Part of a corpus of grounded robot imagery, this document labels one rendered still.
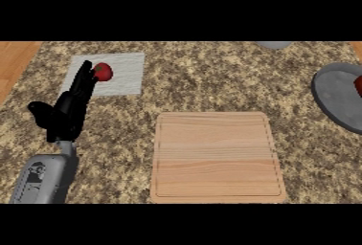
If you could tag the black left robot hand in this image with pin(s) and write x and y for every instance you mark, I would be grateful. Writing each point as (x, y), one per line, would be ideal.
(68, 108)

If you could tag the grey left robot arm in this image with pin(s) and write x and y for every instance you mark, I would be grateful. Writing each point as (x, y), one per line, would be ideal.
(41, 178)

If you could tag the red bell pepper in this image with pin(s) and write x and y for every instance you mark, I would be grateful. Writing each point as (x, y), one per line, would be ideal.
(103, 71)

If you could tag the wooden cutting board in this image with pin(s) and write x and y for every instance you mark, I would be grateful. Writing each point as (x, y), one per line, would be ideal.
(216, 158)

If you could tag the grey pan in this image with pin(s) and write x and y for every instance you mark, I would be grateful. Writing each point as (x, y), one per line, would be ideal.
(337, 95)

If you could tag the dark red object in pan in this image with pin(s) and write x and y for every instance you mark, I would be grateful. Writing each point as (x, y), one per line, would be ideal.
(358, 84)

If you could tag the white placemat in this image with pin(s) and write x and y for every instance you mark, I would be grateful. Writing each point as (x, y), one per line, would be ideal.
(124, 75)

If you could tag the grey round object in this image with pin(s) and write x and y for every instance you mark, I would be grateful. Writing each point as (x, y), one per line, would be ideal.
(273, 44)

